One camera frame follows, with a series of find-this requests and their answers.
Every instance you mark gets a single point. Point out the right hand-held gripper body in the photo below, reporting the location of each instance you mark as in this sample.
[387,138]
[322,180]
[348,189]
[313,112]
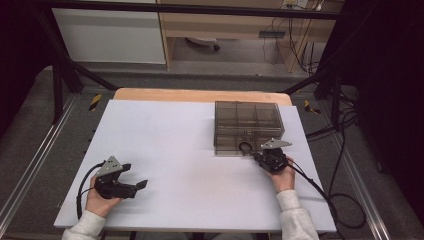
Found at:
[273,161]

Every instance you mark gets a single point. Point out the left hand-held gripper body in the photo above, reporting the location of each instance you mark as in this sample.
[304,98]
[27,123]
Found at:
[111,190]

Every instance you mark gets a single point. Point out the smoky clear drawer organizer box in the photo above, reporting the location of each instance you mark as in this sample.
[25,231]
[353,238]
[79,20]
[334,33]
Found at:
[248,118]

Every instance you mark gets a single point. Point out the person's left hand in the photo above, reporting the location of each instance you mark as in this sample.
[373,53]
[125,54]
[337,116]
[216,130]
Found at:
[98,205]

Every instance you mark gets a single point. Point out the person's right hand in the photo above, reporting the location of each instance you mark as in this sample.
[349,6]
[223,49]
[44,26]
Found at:
[285,180]

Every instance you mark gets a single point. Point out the white foam board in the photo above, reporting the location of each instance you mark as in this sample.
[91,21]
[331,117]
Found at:
[186,193]

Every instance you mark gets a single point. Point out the yellow black striped tape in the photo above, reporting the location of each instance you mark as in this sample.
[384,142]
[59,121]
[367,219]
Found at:
[310,107]
[95,102]

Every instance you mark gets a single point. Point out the wooden table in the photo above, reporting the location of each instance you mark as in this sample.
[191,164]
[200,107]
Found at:
[200,95]

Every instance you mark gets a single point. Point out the black power strip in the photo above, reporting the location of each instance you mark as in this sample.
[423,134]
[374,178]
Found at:
[272,34]

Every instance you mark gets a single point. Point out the office chair base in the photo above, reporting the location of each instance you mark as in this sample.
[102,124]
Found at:
[203,41]

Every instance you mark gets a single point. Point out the light wooden desk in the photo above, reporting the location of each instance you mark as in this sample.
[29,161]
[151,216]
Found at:
[233,26]

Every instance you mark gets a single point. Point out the white cabinet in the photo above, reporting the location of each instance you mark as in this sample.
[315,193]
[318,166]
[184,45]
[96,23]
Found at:
[110,36]

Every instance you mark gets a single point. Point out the aluminium rail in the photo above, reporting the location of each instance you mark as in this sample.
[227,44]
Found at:
[40,153]
[363,193]

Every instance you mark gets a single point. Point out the black metal frame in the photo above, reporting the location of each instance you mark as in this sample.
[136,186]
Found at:
[57,90]

